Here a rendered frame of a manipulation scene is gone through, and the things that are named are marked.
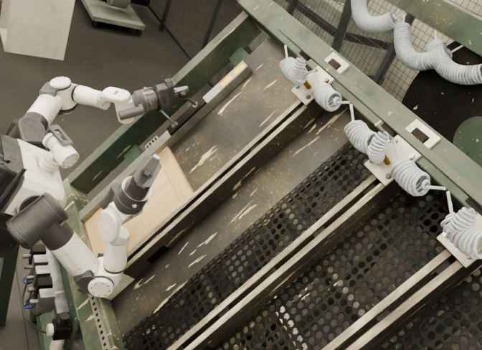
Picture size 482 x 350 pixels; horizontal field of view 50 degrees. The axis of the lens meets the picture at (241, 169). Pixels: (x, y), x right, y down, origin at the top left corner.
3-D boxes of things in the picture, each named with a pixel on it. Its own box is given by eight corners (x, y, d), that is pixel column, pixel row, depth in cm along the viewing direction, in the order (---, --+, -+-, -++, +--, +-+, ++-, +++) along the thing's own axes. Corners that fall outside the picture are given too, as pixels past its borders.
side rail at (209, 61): (84, 186, 245) (67, 176, 237) (256, 26, 231) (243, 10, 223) (87, 194, 241) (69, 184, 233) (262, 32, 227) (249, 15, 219)
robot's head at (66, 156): (53, 173, 161) (69, 152, 159) (34, 151, 163) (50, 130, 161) (67, 173, 167) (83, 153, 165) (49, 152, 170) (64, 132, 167)
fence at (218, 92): (85, 216, 223) (78, 212, 220) (247, 66, 211) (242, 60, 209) (87, 223, 220) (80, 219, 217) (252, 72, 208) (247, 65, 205)
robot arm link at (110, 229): (116, 217, 144) (112, 253, 151) (138, 204, 151) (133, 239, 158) (100, 206, 147) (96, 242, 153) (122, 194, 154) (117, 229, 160)
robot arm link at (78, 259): (86, 305, 162) (43, 259, 150) (92, 276, 173) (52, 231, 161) (117, 292, 160) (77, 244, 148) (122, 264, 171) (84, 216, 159)
